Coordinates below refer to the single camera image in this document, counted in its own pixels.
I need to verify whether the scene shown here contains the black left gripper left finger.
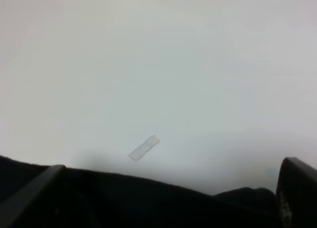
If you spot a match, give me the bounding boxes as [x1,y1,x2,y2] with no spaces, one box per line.
[0,165,66,228]

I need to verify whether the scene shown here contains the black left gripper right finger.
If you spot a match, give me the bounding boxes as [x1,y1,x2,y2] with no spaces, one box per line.
[276,157,317,228]

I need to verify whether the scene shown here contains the black short sleeve shirt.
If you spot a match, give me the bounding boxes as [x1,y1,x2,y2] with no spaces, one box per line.
[0,157,281,228]

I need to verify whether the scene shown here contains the clear tape front centre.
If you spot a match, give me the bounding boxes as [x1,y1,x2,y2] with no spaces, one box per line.
[128,135,160,161]

